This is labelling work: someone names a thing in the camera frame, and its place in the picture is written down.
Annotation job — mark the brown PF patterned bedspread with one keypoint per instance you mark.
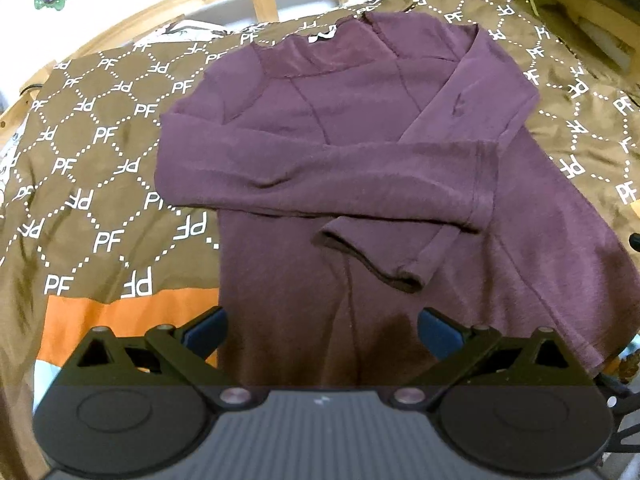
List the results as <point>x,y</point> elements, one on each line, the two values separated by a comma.
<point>86,240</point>

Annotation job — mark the white patterned bedsheet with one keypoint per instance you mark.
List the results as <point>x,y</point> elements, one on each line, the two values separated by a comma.
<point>184,31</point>

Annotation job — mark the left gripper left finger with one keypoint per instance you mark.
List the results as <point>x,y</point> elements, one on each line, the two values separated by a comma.
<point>165,355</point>

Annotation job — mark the maroon long sleeve shirt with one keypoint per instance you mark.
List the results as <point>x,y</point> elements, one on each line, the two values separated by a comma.
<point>360,179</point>

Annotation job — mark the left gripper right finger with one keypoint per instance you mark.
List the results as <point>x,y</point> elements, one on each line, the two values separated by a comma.
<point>481,355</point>

